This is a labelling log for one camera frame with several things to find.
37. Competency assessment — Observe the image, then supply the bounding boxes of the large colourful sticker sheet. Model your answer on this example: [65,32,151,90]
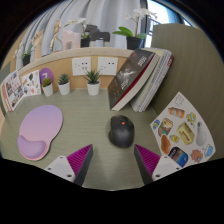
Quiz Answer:
[149,91,217,169]

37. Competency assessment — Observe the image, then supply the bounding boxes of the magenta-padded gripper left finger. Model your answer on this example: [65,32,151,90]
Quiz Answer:
[43,144,94,187]

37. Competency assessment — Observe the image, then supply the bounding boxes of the black book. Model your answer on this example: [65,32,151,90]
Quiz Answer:
[107,48,161,112]

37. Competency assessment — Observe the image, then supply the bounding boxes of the purple round sticker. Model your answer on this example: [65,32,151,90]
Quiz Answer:
[39,67,55,84]

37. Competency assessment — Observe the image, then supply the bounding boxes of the wooden hand model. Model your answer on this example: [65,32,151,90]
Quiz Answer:
[31,29,45,63]

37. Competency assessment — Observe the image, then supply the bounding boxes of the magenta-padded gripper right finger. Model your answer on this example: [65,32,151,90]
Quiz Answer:
[133,144,184,186]

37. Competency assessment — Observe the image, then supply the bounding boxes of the green desk partition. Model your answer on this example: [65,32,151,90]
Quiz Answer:
[146,22,224,161]
[0,61,11,84]

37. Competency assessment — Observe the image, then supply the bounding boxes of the window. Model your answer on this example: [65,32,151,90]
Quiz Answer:
[139,0,194,49]

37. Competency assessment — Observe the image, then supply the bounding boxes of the grey curtain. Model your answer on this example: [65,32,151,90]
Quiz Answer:
[19,0,143,64]

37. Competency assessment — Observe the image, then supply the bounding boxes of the white orchid in black pot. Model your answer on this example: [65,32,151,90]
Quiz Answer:
[112,8,158,51]
[64,17,92,48]
[13,42,34,67]

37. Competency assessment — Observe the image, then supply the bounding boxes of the purple mouse pad with wrist rest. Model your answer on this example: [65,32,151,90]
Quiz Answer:
[16,104,64,162]

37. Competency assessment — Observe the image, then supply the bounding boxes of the small plant in white pot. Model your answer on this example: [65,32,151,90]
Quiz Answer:
[57,73,71,96]
[41,77,54,98]
[83,68,102,97]

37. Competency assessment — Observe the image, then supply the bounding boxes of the white sticker sheet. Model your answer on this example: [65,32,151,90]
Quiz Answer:
[20,69,42,98]

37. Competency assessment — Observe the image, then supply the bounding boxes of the pink horse figure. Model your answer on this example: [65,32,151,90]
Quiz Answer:
[60,29,82,51]

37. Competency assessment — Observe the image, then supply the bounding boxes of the stack of white books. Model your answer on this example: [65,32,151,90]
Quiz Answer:
[129,48,175,113]

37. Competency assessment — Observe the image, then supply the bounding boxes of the white wall socket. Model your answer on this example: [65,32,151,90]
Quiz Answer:
[71,56,92,77]
[97,56,119,77]

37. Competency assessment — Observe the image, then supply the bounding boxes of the black computer mouse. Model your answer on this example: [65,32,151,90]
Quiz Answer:
[107,114,136,149]

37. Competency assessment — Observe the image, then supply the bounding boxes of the black horse figure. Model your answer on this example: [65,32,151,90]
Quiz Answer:
[84,24,111,48]

